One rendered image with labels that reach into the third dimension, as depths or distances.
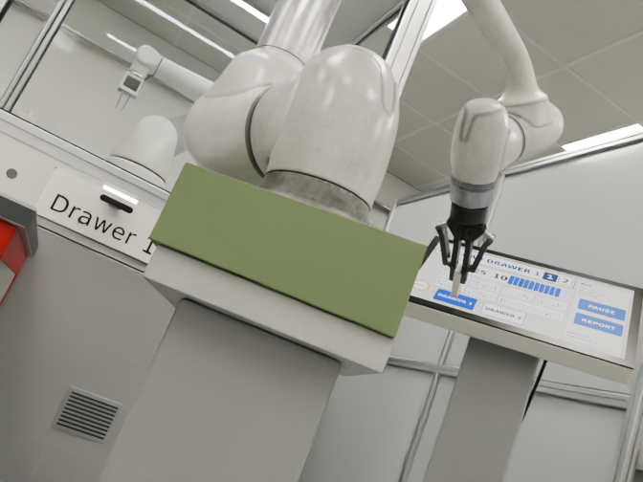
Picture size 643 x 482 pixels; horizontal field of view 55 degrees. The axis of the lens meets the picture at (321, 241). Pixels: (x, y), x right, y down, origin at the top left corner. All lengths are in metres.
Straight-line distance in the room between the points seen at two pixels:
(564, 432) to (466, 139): 1.29
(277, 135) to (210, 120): 0.16
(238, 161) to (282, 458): 0.44
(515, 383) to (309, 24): 0.89
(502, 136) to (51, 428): 1.10
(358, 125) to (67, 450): 0.98
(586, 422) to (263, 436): 1.62
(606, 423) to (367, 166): 1.52
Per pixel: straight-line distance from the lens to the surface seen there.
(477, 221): 1.30
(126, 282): 1.45
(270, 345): 0.71
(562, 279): 1.59
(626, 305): 1.56
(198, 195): 0.69
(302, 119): 0.81
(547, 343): 1.39
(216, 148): 0.96
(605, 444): 2.15
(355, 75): 0.83
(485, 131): 1.21
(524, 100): 1.32
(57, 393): 1.45
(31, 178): 1.46
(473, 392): 1.48
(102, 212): 1.44
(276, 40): 1.05
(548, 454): 2.28
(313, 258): 0.67
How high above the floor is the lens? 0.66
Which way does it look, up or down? 15 degrees up
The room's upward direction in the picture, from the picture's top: 22 degrees clockwise
